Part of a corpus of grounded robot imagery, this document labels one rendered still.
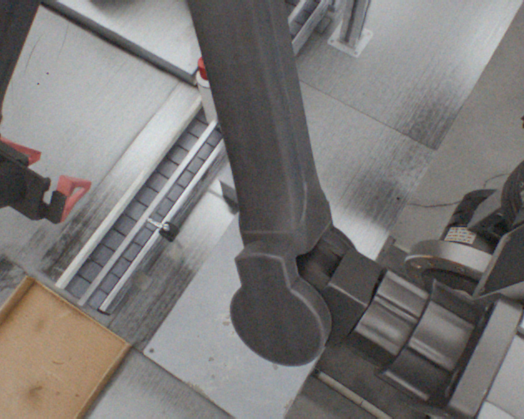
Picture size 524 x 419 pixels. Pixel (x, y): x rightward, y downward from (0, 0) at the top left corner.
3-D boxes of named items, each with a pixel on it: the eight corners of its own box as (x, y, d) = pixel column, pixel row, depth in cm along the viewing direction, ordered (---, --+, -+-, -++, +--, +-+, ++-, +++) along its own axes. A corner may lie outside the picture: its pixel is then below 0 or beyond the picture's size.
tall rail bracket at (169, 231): (163, 229, 104) (144, 204, 88) (190, 245, 102) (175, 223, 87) (155, 240, 103) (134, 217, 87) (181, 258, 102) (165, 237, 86)
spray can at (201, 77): (215, 104, 108) (202, 45, 88) (234, 115, 107) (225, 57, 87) (201, 121, 106) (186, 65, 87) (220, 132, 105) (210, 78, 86)
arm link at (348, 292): (388, 318, 32) (402, 277, 37) (262, 242, 34) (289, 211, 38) (332, 391, 37) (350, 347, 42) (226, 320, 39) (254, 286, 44)
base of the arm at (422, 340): (412, 409, 40) (470, 425, 28) (328, 354, 41) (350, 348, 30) (456, 321, 42) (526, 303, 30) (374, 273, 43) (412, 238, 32)
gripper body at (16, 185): (-3, 142, 64) (-56, 150, 57) (55, 177, 62) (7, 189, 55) (-11, 183, 67) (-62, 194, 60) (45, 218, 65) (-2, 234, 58)
